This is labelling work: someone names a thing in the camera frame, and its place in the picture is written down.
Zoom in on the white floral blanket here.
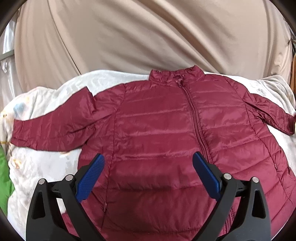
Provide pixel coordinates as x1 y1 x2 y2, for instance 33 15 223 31
1 70 295 240

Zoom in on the metal window rail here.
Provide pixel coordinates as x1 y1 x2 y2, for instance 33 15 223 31
0 50 15 61

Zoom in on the maroon puffer jacket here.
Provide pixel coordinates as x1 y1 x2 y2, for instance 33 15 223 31
11 66 295 240

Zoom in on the beige curtain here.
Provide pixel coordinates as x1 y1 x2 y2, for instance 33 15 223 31
15 1 293 91

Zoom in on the green cloth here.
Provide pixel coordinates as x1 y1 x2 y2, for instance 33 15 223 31
0 147 15 216

